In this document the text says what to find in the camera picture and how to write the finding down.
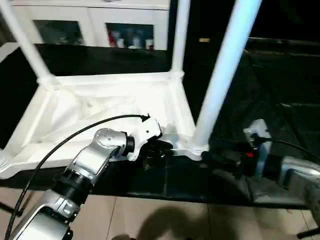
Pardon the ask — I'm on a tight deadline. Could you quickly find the white plastic table top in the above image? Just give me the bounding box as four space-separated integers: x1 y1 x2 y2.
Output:
0 71 204 180

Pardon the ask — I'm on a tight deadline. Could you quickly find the white plastic table leg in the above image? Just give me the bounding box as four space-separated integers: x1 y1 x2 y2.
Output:
0 0 55 85
171 0 190 76
196 0 263 152

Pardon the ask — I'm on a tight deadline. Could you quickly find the black work mat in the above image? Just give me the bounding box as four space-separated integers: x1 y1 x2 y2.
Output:
0 42 320 210

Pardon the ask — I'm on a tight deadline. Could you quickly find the dark left robot foot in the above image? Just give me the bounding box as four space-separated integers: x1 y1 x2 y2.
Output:
111 233 136 240

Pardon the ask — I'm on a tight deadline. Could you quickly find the black metal stand bar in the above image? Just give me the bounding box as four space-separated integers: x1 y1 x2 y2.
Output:
296 226 320 240
0 201 25 217

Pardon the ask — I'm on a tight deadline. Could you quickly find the red white package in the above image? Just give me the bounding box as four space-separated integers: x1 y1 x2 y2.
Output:
107 28 117 47

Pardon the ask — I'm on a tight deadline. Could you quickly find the dark blue black cabinet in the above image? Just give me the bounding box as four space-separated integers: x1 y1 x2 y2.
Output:
167 0 251 73

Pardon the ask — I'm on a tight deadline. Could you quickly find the white glass-door cabinet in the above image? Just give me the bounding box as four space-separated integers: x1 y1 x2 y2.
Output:
9 0 171 51

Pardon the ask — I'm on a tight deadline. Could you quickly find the black television screen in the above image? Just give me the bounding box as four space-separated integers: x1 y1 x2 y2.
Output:
246 0 320 47

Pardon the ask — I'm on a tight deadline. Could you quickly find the white board strip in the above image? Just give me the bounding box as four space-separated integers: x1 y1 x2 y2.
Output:
0 41 21 63

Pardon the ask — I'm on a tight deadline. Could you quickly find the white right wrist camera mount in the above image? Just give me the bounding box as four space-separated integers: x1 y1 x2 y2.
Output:
243 119 272 176

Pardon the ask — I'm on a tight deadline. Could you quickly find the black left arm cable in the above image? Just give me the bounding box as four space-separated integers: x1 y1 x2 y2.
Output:
7 113 151 240

